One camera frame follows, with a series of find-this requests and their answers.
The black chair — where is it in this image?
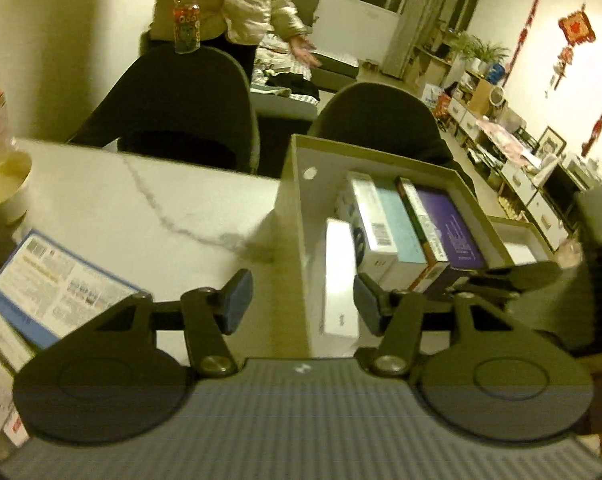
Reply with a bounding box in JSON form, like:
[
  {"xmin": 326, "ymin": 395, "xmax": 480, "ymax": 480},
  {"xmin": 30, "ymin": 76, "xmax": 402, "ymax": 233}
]
[
  {"xmin": 308, "ymin": 82, "xmax": 478, "ymax": 196},
  {"xmin": 67, "ymin": 46, "xmax": 260, "ymax": 175}
]

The long white box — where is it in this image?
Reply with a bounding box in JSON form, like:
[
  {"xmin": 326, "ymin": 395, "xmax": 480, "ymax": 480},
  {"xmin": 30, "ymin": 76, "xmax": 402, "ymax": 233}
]
[{"xmin": 322, "ymin": 217, "xmax": 360, "ymax": 339}]

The red label drink bottle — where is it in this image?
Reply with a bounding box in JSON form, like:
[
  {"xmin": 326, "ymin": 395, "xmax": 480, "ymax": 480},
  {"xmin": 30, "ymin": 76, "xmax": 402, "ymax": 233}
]
[{"xmin": 172, "ymin": 0, "xmax": 203, "ymax": 56}]

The beige cardboard box lid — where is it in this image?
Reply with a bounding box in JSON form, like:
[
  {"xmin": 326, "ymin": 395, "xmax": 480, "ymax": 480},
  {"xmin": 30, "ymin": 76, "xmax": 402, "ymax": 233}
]
[{"xmin": 487, "ymin": 215, "xmax": 556, "ymax": 267}]

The white marble desktop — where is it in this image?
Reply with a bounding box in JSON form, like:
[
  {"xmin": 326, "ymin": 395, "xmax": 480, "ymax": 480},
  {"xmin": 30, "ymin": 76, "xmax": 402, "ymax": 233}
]
[{"xmin": 0, "ymin": 137, "xmax": 362, "ymax": 361}]

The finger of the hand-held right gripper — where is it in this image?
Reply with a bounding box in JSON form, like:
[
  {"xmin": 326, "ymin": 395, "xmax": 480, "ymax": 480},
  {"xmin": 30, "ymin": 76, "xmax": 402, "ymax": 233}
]
[{"xmin": 448, "ymin": 260, "xmax": 564, "ymax": 306}]

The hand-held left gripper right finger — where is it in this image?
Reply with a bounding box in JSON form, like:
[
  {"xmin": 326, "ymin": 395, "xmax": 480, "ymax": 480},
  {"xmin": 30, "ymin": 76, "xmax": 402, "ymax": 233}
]
[{"xmin": 353, "ymin": 272, "xmax": 526, "ymax": 377}]

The purple box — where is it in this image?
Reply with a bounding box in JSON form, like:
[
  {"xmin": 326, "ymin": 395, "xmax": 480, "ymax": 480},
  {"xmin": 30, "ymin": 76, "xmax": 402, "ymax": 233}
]
[{"xmin": 412, "ymin": 186, "xmax": 488, "ymax": 301}]

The red knot decoration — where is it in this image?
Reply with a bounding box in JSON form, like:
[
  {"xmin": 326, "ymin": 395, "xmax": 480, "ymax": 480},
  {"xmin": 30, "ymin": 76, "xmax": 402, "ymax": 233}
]
[{"xmin": 557, "ymin": 4, "xmax": 598, "ymax": 50}]

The blue bordered white box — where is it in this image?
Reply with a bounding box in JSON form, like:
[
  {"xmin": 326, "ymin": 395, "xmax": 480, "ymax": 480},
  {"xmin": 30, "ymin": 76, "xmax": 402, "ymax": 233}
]
[{"xmin": 0, "ymin": 229, "xmax": 149, "ymax": 351}]

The white cabinet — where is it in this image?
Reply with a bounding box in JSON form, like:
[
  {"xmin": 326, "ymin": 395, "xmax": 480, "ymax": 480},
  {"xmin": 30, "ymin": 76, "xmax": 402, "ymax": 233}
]
[{"xmin": 446, "ymin": 95, "xmax": 586, "ymax": 253}]

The white box dark print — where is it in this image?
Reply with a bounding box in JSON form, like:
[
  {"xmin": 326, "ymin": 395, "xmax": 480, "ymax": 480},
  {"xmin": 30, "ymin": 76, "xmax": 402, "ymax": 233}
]
[{"xmin": 333, "ymin": 192, "xmax": 368, "ymax": 263}]

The cream bowl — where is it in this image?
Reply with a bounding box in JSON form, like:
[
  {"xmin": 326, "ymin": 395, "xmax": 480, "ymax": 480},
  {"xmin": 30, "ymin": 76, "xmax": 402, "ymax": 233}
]
[{"xmin": 0, "ymin": 150, "xmax": 34, "ymax": 226}]

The curtain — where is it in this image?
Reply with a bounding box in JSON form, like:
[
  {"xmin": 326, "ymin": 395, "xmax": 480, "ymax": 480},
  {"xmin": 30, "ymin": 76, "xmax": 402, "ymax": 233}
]
[{"xmin": 382, "ymin": 0, "xmax": 464, "ymax": 80}]

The white and light blue box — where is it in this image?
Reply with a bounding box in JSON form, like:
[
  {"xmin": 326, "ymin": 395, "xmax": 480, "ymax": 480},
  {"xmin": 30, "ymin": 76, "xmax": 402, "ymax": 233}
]
[{"xmin": 348, "ymin": 171, "xmax": 428, "ymax": 286}]

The picture frame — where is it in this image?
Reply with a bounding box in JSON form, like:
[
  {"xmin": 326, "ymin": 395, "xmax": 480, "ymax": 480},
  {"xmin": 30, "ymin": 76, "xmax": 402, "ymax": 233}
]
[{"xmin": 535, "ymin": 126, "xmax": 568, "ymax": 157}]

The beige cardboard storage box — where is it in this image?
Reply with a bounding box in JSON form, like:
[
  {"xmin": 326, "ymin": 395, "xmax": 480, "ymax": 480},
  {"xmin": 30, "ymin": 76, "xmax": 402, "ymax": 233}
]
[{"xmin": 276, "ymin": 134, "xmax": 556, "ymax": 357}]

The grey sofa bed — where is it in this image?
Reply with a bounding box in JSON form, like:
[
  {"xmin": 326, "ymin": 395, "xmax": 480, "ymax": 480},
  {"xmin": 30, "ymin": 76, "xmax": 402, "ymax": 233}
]
[{"xmin": 250, "ymin": 30, "xmax": 362, "ymax": 122}]

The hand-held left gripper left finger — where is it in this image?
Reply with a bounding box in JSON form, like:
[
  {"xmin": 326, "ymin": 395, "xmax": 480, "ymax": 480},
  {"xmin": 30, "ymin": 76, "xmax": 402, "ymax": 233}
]
[{"xmin": 81, "ymin": 269, "xmax": 254, "ymax": 377}]

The potted plant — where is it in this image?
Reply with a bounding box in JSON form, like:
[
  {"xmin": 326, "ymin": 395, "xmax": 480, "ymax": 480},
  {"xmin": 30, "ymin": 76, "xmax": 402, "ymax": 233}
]
[{"xmin": 448, "ymin": 32, "xmax": 510, "ymax": 75}]

